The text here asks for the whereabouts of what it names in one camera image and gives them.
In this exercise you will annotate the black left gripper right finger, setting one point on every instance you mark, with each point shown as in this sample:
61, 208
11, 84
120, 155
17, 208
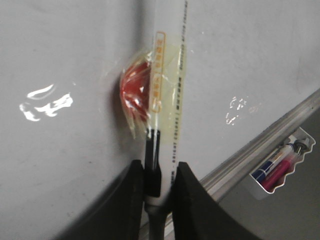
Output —
196, 216

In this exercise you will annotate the aluminium whiteboard frame rail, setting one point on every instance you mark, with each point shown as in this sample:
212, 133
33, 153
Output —
221, 180

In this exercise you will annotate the blue white marker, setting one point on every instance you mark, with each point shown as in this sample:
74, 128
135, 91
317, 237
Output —
265, 169

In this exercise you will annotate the white black whiteboard marker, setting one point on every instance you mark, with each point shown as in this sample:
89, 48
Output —
164, 113

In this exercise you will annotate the white tray hook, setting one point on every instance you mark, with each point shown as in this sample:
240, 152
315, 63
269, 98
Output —
301, 145

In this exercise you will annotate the red pink marker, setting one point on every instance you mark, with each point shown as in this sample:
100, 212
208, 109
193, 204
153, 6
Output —
279, 171

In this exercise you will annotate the white wavy marker tray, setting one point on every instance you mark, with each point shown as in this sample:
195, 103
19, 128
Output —
255, 188

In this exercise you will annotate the red round magnet with tape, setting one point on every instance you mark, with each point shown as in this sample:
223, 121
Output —
134, 87

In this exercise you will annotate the white glossy whiteboard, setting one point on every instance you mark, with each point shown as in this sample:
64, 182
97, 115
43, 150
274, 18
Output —
63, 135

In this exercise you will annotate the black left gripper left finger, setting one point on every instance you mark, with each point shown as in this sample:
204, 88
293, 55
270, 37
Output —
116, 213

